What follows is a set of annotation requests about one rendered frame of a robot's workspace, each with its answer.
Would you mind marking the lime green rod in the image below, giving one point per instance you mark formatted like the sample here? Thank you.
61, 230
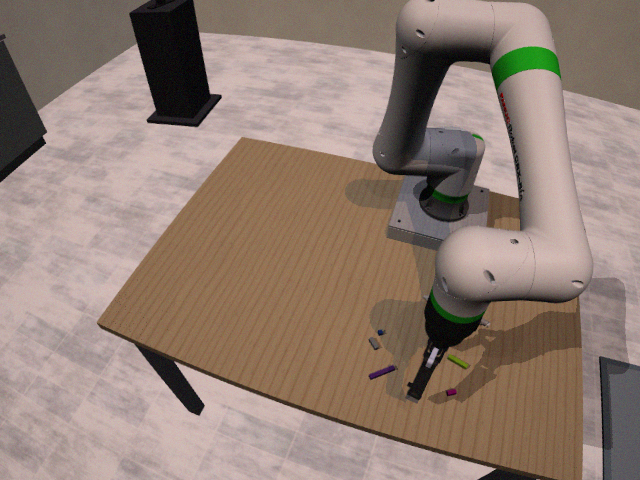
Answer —
457, 361

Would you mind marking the purple rod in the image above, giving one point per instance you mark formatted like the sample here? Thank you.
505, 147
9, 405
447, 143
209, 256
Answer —
381, 372

